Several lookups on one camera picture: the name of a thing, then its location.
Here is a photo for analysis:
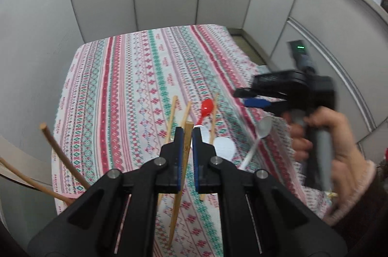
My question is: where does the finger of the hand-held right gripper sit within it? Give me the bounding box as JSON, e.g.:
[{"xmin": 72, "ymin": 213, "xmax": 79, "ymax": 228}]
[
  {"xmin": 243, "ymin": 98, "xmax": 292, "ymax": 119},
  {"xmin": 233, "ymin": 88, "xmax": 292, "ymax": 99}
]

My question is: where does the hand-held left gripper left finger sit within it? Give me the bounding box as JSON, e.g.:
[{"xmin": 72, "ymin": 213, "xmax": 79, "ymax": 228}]
[{"xmin": 27, "ymin": 127, "xmax": 185, "ymax": 257}]

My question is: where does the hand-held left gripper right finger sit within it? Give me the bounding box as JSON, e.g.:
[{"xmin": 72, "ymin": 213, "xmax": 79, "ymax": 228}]
[{"xmin": 192, "ymin": 127, "xmax": 348, "ymax": 257}]

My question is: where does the wooden chopstick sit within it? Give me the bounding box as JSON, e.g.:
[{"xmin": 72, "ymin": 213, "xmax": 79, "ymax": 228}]
[
  {"xmin": 179, "ymin": 101, "xmax": 192, "ymax": 128},
  {"xmin": 39, "ymin": 123, "xmax": 91, "ymax": 189},
  {"xmin": 157, "ymin": 95, "xmax": 179, "ymax": 207},
  {"xmin": 168, "ymin": 121, "xmax": 194, "ymax": 248},
  {"xmin": 0, "ymin": 156, "xmax": 74, "ymax": 205},
  {"xmin": 199, "ymin": 93, "xmax": 219, "ymax": 202}
]

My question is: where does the white textured rice paddle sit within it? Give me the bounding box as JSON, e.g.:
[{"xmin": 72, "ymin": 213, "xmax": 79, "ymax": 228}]
[{"xmin": 214, "ymin": 137, "xmax": 237, "ymax": 161}]

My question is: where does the person's right forearm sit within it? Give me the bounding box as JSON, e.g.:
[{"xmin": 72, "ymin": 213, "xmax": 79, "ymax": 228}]
[{"xmin": 321, "ymin": 158, "xmax": 388, "ymax": 227}]

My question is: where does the person's right hand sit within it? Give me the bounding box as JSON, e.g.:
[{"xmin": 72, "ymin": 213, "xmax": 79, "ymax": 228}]
[{"xmin": 282, "ymin": 107, "xmax": 370, "ymax": 203}]

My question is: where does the metal spoon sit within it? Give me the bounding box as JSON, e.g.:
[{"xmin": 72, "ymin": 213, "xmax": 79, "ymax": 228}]
[{"xmin": 239, "ymin": 116, "xmax": 273, "ymax": 170}]

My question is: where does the large white plastic spoon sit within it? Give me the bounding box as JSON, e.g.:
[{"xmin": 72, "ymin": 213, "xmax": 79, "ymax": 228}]
[{"xmin": 194, "ymin": 124, "xmax": 213, "ymax": 144}]

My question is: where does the red plastic spoon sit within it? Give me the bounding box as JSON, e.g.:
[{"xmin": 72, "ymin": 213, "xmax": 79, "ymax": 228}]
[{"xmin": 196, "ymin": 99, "xmax": 216, "ymax": 126}]

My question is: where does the patterned striped tablecloth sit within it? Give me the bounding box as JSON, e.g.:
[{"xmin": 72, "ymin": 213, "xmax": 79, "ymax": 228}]
[{"xmin": 51, "ymin": 24, "xmax": 334, "ymax": 257}]

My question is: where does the beige board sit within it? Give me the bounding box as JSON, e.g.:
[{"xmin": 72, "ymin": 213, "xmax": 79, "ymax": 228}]
[{"xmin": 0, "ymin": 135, "xmax": 54, "ymax": 188}]

